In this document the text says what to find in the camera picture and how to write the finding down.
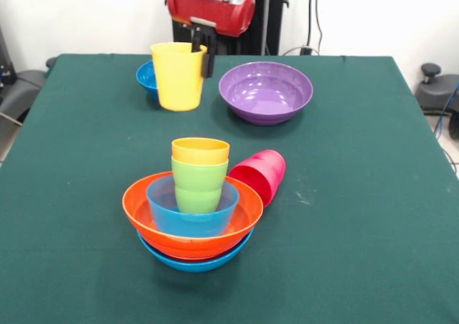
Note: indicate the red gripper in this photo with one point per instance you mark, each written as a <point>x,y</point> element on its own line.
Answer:
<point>222,15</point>

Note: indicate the purple plastic bowl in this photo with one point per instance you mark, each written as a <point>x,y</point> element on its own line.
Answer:
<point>265,94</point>

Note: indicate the small orange-red bowl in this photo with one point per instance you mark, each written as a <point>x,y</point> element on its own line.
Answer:
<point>193,260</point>

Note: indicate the green plastic cup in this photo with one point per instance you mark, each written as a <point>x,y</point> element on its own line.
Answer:
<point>199,188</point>

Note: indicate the dark green tablecloth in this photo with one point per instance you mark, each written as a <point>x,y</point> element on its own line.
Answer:
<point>71,231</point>

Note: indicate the large light blue bowl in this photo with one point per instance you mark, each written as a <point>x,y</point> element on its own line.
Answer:
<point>193,266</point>

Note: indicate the small dark blue bowl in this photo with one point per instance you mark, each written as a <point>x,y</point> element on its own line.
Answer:
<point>146,78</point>

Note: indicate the black equipment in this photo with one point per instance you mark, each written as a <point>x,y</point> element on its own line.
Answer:
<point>5,58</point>

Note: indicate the yellow plastic cup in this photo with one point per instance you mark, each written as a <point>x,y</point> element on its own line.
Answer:
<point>177,84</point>

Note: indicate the orange plastic cup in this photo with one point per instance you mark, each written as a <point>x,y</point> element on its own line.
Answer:
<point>201,153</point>

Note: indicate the wide orange-red bowl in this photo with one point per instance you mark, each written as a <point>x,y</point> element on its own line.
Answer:
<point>193,243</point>

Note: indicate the small light blue bowl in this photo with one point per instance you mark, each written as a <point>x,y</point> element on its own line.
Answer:
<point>190,223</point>

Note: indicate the pink plastic cup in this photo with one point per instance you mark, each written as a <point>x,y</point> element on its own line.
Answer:
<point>265,177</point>

